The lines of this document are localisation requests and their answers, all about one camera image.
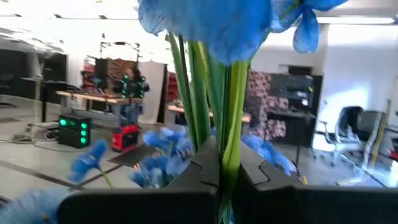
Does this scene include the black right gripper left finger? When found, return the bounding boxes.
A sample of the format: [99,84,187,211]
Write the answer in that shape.
[57,135,220,224]

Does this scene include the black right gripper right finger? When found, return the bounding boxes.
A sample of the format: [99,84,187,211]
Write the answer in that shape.
[231,141,398,224]

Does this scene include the blue flower bunch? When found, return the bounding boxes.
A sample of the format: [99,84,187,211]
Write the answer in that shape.
[0,126,298,224]
[137,0,349,224]

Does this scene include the red box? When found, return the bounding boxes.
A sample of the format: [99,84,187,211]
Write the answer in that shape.
[111,123,141,153]

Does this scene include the black box green lights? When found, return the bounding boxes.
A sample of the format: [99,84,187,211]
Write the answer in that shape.
[58,114,92,149]

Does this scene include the grey office chair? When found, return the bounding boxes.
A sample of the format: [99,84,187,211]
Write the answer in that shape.
[320,105,364,166]
[354,110,388,162]

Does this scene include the black cabinet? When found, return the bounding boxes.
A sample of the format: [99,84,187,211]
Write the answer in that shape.
[269,73,323,147]

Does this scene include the distant wooden table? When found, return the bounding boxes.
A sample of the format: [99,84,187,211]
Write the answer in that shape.
[55,90,144,105]

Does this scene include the pink floral patterned panel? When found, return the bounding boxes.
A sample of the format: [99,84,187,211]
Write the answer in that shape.
[247,70,289,141]

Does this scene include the brown patterned panel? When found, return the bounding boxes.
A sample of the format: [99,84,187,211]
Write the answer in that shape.
[95,58,138,91]

